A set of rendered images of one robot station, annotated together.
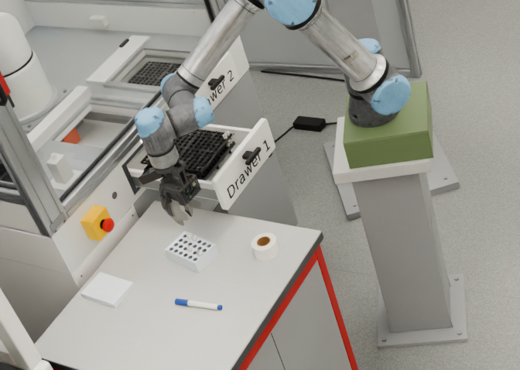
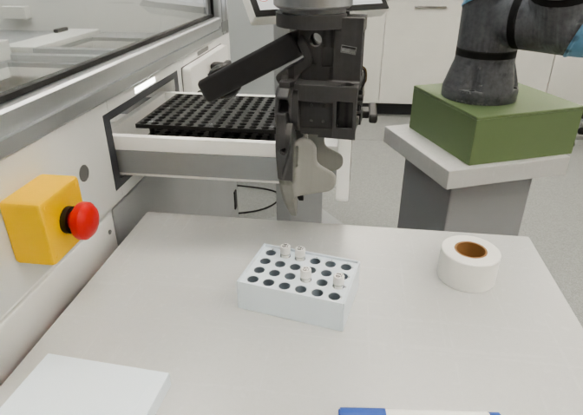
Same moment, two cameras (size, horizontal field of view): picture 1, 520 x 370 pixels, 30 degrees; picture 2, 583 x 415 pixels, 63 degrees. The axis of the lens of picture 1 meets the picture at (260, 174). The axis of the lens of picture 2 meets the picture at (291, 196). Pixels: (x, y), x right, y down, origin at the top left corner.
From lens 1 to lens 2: 2.23 m
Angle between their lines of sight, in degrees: 30
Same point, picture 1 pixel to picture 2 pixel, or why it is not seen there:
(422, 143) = (569, 128)
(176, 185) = (336, 80)
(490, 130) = (379, 216)
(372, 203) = (462, 229)
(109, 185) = (76, 144)
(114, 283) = (105, 383)
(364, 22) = not seen: hidden behind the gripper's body
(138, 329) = not seen: outside the picture
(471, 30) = not seen: hidden behind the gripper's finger
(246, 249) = (414, 274)
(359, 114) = (484, 85)
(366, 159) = (495, 148)
